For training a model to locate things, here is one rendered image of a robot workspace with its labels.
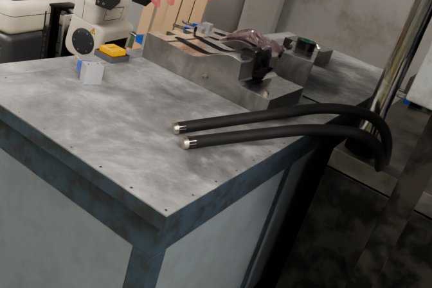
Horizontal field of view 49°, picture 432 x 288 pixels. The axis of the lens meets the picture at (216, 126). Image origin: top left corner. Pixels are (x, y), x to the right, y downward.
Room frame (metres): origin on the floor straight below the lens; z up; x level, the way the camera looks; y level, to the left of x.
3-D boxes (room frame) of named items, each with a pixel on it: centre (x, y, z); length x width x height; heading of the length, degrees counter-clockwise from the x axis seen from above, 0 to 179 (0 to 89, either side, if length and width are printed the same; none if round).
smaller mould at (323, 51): (2.28, -0.32, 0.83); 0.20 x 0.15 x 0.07; 63
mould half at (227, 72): (1.55, 0.03, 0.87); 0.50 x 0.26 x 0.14; 63
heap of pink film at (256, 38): (1.91, -0.05, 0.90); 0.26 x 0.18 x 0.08; 80
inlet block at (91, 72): (1.24, 0.40, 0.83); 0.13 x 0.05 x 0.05; 41
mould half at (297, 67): (1.91, -0.06, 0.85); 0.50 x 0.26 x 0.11; 80
